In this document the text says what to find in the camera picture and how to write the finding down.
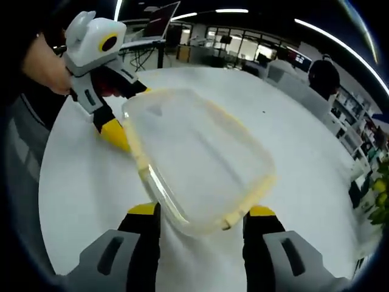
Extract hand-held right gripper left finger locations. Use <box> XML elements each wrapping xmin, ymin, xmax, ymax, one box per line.
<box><xmin>71</xmin><ymin>201</ymin><xmax>162</xmax><ymax>292</ymax></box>

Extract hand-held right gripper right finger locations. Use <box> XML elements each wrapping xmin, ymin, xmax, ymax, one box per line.
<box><xmin>242</xmin><ymin>205</ymin><xmax>350</xmax><ymax>292</ymax></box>

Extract clear plastic buckle box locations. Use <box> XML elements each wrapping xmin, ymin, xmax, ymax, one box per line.
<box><xmin>120</xmin><ymin>86</ymin><xmax>278</xmax><ymax>237</ymax></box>

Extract person's left hand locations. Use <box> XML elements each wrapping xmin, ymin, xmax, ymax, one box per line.
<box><xmin>20</xmin><ymin>38</ymin><xmax>74</xmax><ymax>95</ymax></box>

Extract black laptop stand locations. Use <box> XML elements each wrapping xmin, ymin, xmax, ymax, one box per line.
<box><xmin>127</xmin><ymin>41</ymin><xmax>167</xmax><ymax>70</ymax></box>

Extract silver laptop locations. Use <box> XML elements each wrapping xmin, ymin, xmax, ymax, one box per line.
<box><xmin>121</xmin><ymin>1</ymin><xmax>182</xmax><ymax>51</ymax></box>

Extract short ceiling light strip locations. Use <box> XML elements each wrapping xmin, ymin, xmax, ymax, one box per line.
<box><xmin>170</xmin><ymin>8</ymin><xmax>250</xmax><ymax>23</ymax></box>

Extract green potted plant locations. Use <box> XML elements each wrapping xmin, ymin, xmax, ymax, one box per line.
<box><xmin>368</xmin><ymin>159</ymin><xmax>389</xmax><ymax>226</ymax></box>

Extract white storage shelving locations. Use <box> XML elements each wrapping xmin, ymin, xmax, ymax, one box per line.
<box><xmin>330</xmin><ymin>86</ymin><xmax>382</xmax><ymax>162</ymax></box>

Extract long curved ceiling light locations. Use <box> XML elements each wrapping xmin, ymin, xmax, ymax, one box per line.
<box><xmin>294</xmin><ymin>18</ymin><xmax>389</xmax><ymax>96</ymax></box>

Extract wall screen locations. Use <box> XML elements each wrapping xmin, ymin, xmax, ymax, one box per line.
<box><xmin>292</xmin><ymin>52</ymin><xmax>313</xmax><ymax>67</ymax></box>

